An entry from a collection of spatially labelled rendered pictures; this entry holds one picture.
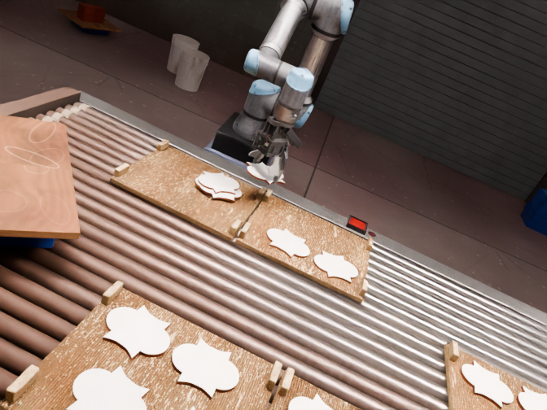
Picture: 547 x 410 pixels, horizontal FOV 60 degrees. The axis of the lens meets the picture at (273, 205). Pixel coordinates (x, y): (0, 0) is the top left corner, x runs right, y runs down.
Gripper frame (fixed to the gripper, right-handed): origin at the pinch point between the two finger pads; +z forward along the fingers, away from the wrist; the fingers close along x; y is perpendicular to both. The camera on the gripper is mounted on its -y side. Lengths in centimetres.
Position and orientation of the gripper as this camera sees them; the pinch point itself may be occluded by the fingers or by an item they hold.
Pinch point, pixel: (265, 172)
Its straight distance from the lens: 156.8
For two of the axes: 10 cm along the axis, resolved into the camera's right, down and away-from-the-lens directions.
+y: -7.0, 1.1, -7.1
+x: 6.2, 5.9, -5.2
